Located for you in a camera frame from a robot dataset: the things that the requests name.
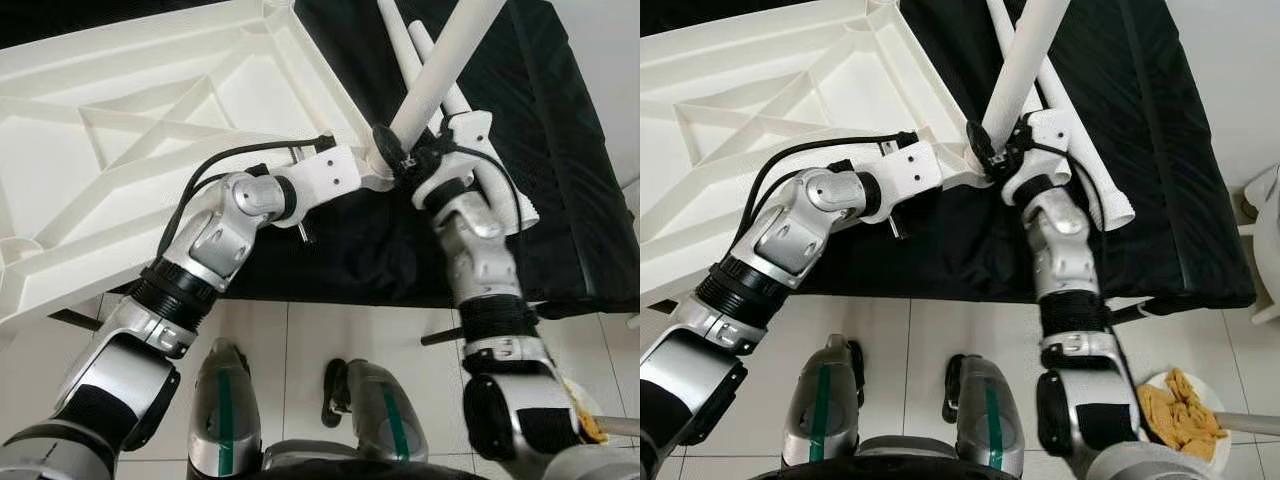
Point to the yellow fried snacks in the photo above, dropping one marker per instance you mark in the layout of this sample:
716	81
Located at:
1180	415
590	425

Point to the white plastic furniture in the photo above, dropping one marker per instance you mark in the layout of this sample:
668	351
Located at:
1268	250

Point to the black table frame bar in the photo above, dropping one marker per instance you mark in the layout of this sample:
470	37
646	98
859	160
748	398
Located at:
78	319

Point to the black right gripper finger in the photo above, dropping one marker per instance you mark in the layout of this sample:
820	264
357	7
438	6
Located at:
388	142
982	138

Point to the black robot waist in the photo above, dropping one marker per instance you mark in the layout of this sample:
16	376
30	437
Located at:
920	472
380	472

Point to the grey metal pole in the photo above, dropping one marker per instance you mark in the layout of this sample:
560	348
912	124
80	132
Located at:
622	428
1250	424

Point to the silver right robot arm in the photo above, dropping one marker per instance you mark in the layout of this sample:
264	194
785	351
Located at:
475	250
1060	250

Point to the silver robot leg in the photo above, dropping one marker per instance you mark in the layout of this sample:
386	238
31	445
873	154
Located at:
985	415
225	400
822	400
382	410

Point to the silver robot left leg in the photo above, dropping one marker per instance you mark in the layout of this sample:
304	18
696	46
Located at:
822	400
225	400

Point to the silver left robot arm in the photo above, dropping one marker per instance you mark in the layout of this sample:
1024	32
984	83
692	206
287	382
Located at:
810	230
220	235

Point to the white plastic table top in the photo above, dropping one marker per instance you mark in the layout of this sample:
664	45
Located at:
780	80
150	80

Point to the silver robot right leg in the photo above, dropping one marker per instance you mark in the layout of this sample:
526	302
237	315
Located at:
985	415
382	410

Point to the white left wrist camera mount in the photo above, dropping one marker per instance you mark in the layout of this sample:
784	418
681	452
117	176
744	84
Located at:
910	172
325	178

